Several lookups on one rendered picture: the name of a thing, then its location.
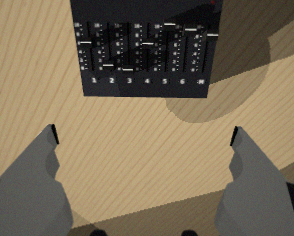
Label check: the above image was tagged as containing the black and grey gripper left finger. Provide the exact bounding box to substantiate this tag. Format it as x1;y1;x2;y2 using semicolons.
0;124;73;236

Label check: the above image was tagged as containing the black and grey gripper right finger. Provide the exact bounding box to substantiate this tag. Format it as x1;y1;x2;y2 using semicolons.
214;126;294;236

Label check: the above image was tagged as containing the black lighting desk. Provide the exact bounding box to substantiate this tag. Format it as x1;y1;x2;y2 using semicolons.
70;0;223;98

